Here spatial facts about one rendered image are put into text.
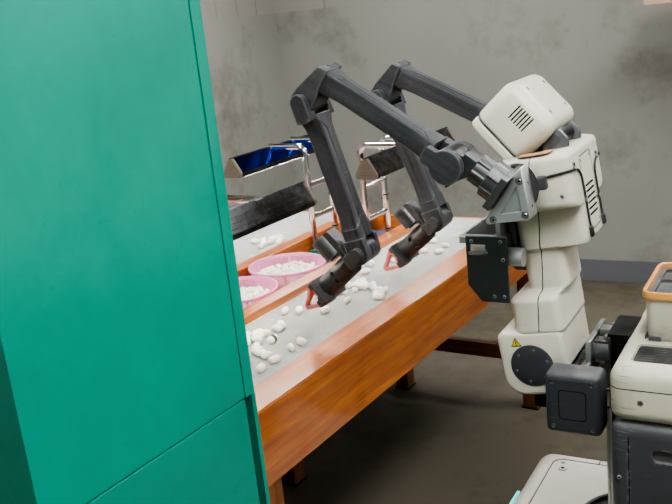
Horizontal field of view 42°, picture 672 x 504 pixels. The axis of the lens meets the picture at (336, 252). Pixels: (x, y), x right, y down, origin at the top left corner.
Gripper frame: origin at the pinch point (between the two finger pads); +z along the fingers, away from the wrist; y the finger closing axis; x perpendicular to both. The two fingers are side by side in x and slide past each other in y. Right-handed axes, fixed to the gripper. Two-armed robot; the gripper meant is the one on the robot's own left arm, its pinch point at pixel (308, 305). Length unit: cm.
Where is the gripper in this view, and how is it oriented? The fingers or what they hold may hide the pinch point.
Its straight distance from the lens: 228.6
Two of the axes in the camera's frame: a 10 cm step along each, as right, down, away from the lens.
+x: 6.4, 7.6, -1.4
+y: -5.2, 2.9, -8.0
